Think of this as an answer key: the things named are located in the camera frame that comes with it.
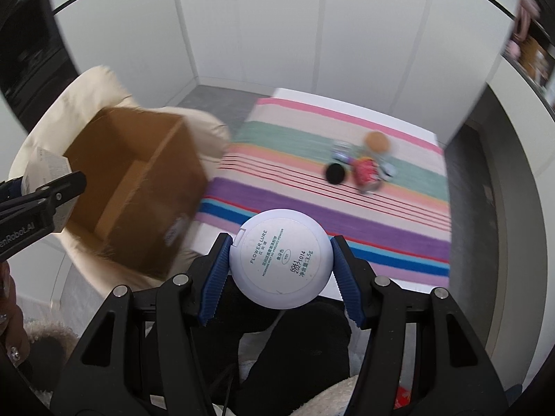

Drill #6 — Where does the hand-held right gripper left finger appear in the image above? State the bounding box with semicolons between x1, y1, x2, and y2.
50;233;235;416

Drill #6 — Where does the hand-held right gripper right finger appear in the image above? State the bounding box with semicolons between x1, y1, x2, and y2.
330;235;508;416

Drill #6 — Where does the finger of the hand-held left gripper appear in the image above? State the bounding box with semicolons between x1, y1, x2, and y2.
0;177;24;202
0;171;87;226

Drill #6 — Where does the small beige carton box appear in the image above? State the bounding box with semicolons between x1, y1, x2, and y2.
21;146;72;232

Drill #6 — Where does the brown cardboard box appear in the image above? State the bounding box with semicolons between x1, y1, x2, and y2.
63;106;209;280

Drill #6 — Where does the white round powder compact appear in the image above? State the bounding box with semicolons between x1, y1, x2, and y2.
228;208;334;310

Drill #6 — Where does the red patterned jar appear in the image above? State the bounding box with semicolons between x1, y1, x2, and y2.
351;158;384;193

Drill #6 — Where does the black round lid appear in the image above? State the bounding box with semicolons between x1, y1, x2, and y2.
325;162;348;185

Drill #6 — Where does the striped colourful table cloth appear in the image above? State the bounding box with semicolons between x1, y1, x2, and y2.
193;97;452;284

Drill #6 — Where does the cream padded armchair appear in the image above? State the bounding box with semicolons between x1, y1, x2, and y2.
9;66;232;295

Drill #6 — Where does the brown fluffy fur trim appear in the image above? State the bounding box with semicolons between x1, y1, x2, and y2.
17;318;83;404

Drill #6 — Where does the pale fluffy garment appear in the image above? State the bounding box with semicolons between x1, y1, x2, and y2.
240;357;369;416

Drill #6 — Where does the red packet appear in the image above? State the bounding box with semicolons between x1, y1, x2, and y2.
396;383;415;410

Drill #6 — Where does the cork-topped glass jar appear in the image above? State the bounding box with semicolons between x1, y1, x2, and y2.
363;131;391;154

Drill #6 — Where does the dark cabinet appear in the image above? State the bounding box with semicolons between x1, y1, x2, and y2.
0;0;74;109

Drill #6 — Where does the brown woven basket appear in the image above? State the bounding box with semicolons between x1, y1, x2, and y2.
518;37;551;79

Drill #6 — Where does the pink plush toy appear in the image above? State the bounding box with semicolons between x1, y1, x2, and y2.
509;0;543;57

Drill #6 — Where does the wall shelf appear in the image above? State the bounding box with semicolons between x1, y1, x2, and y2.
503;0;555;109

